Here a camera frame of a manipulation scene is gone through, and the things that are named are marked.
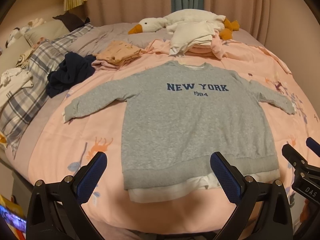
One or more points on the grey New York sweatshirt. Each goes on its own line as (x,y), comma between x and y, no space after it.
(176,116)

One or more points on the beige pillow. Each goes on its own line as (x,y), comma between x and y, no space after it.
(50,30)

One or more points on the black garment on pillow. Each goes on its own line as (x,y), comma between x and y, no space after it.
(71,21)

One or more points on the pink folded garment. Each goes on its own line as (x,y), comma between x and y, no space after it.
(212,47)

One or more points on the orange folded garment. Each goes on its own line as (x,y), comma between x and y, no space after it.
(119,53)

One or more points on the pink printed duvet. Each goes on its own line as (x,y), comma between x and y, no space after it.
(64,146)

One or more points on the cream folded garment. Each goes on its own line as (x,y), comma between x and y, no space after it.
(188,34)

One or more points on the white printed garment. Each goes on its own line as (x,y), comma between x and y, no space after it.
(12,80)

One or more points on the white goose plush toy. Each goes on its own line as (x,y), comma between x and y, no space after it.
(220,22)

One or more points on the navy crumpled garment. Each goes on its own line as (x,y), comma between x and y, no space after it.
(73,70)

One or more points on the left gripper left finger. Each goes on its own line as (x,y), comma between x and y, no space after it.
(55,210)

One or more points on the mauve bed sheet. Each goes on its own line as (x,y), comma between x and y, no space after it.
(19,111)

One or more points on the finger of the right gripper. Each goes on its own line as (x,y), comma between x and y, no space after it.
(313,145)
(294,158)

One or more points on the small plush toy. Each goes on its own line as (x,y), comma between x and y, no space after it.
(19,32)

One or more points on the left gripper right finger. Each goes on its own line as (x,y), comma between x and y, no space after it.
(274,220)

